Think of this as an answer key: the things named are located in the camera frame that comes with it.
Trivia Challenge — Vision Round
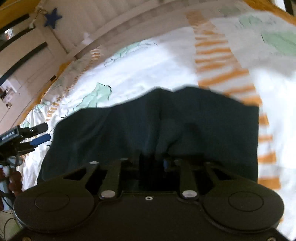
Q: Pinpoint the dark navy garment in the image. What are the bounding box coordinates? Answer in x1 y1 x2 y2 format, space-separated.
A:
37 87 259 183

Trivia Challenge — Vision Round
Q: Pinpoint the white wooden shelf unit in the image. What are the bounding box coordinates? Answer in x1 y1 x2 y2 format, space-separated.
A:
1 16 67 132

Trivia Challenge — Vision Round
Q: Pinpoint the blue star decoration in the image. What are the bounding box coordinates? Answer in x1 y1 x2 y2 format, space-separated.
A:
44 8 62 29

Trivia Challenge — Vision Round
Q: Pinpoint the wooden slatted headboard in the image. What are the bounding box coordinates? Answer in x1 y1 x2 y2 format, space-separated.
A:
32 1 232 60

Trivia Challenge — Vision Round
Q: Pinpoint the white patterned duvet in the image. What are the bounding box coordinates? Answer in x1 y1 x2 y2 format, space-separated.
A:
21 1 295 239

